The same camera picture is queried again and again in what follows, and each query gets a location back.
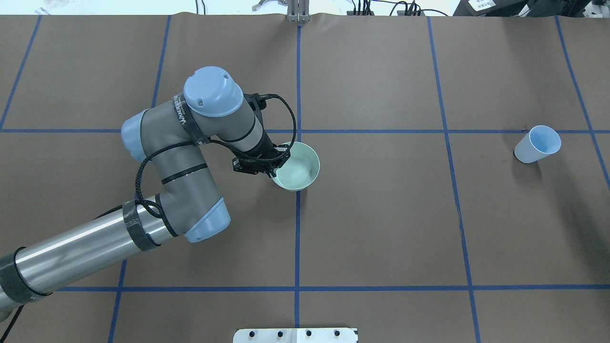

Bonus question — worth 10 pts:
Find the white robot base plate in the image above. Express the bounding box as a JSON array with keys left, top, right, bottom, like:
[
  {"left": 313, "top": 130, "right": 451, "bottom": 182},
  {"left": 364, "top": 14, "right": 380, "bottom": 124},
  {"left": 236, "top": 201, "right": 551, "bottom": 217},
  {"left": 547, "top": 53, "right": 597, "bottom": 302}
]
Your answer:
[{"left": 233, "top": 327, "right": 359, "bottom": 343}]

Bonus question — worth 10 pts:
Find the light blue paper cup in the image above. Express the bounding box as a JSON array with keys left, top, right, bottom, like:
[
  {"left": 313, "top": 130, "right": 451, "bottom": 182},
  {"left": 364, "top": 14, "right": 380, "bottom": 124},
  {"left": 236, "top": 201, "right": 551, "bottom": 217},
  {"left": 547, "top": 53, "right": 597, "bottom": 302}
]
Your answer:
[{"left": 513, "top": 125, "right": 562, "bottom": 163}]

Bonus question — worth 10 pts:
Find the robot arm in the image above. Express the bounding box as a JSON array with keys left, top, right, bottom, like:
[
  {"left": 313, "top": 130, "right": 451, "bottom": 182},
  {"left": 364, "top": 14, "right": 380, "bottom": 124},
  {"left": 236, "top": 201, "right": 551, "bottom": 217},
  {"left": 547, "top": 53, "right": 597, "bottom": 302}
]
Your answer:
[{"left": 0, "top": 66, "right": 297, "bottom": 321}]

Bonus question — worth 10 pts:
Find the brown paper table mat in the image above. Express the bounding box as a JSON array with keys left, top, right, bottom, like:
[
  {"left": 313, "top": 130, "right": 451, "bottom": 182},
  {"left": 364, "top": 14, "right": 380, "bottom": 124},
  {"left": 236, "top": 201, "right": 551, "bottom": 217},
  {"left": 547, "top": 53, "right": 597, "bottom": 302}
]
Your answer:
[{"left": 1, "top": 13, "right": 609, "bottom": 343}]

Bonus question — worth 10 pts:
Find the green ceramic bowl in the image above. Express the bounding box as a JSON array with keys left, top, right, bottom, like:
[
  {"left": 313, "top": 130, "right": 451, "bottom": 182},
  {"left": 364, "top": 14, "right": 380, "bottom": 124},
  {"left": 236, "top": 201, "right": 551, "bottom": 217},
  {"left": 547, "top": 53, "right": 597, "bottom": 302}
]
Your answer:
[{"left": 272, "top": 141, "right": 320, "bottom": 192}]

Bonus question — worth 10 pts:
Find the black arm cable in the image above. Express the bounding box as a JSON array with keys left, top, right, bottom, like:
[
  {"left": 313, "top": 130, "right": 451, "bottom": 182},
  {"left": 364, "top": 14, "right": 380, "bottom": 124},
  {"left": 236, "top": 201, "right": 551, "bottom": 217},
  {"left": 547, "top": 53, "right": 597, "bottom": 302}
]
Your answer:
[{"left": 135, "top": 93, "right": 298, "bottom": 220}]

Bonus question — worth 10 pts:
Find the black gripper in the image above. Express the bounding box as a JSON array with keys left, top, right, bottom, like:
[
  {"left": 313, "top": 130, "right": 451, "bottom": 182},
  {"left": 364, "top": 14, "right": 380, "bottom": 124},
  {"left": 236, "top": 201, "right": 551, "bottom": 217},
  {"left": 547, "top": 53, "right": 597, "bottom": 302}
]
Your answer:
[{"left": 232, "top": 142, "right": 291, "bottom": 178}]

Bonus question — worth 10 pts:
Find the aluminium frame post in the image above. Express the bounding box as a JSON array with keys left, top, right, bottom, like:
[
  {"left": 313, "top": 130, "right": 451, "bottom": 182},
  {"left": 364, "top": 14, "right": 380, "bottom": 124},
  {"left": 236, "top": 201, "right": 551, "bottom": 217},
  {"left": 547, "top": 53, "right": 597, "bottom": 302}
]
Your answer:
[{"left": 285, "top": 0, "right": 311, "bottom": 23}]

